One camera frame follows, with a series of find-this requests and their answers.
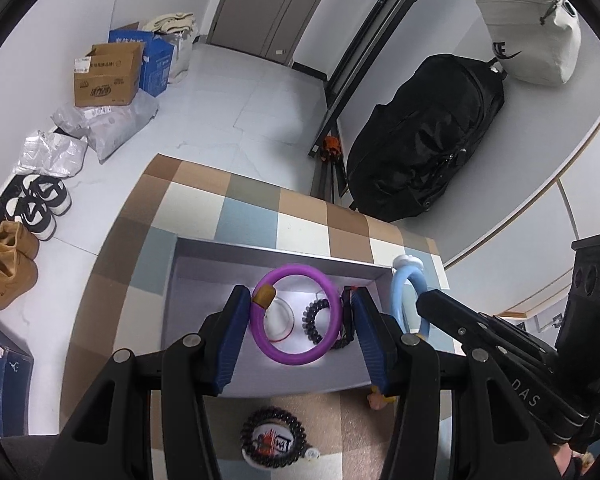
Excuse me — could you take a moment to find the black backpack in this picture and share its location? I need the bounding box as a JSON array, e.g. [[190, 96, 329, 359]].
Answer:
[[345, 53, 506, 223]]

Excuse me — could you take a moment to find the silver cardboard box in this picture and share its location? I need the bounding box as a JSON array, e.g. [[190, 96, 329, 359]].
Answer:
[[161, 237, 396, 400]]

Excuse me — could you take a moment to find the black coil hair tie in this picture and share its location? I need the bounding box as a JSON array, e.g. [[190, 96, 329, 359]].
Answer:
[[301, 297, 331, 346]]

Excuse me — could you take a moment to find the black metal frame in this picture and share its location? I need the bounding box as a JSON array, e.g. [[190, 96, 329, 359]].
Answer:
[[307, 0, 438, 161]]

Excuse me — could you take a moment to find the black spiral hair tie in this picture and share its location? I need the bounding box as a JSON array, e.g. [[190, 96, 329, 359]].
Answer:
[[240, 407, 307, 458]]

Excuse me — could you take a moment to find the white hanging bag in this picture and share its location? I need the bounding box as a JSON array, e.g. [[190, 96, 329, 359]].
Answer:
[[471, 0, 582, 86]]

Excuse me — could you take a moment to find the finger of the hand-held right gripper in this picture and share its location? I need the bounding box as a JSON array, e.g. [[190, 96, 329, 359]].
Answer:
[[416, 288, 486, 356]]

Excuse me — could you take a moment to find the brown cardboard box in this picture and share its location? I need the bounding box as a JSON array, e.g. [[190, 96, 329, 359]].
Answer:
[[72, 41, 146, 108]]

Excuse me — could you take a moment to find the white plastic bag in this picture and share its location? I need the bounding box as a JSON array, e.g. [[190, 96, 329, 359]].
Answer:
[[167, 30, 198, 83]]

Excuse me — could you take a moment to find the black hair clip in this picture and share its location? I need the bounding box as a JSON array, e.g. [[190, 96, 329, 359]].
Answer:
[[330, 285, 358, 351]]

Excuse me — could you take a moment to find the black and white sneaker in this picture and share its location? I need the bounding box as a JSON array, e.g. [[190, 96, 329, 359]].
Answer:
[[22, 174, 72, 216], [4, 195, 57, 241]]

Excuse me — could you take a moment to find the pink pig toy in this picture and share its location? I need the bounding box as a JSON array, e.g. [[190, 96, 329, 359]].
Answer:
[[367, 387, 398, 411]]

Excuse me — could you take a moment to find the grey plastic parcel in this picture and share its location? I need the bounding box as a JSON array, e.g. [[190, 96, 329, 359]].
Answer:
[[51, 92, 160, 163]]

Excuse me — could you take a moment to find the grey door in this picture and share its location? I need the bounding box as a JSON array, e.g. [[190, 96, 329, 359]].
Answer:
[[205, 0, 346, 68]]

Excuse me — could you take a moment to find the light blue ring bracelet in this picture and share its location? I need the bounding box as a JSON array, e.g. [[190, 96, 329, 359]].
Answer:
[[390, 254, 433, 336]]

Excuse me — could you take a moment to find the white printed round badge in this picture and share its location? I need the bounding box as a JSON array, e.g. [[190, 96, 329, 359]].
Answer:
[[242, 422, 306, 471]]

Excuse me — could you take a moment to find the purple ring bracelet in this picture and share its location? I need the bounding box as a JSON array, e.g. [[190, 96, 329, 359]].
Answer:
[[250, 263, 343, 366]]

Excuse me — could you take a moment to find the checkered tablecloth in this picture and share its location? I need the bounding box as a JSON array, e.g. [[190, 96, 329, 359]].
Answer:
[[60, 154, 453, 480]]

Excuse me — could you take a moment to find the silver plastic parcel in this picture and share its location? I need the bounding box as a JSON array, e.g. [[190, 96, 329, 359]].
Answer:
[[14, 130, 88, 179]]

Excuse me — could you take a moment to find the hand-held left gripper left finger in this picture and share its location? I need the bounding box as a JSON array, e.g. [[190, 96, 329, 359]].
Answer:
[[42, 285, 253, 480]]

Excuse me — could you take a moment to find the tan boot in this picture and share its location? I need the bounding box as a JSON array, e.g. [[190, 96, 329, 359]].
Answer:
[[0, 221, 40, 263], [0, 247, 38, 311]]

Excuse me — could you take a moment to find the dark blue shoe box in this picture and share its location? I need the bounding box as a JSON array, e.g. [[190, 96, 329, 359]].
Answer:
[[0, 310, 34, 438]]

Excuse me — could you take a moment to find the beige folded cloth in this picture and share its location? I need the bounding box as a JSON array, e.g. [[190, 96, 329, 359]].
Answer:
[[142, 11, 197, 38]]

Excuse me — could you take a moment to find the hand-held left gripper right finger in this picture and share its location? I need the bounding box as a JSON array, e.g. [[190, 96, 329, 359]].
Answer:
[[351, 287, 518, 480]]

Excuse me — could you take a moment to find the blue cardboard box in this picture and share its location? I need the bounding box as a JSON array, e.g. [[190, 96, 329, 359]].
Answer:
[[108, 22, 176, 98]]

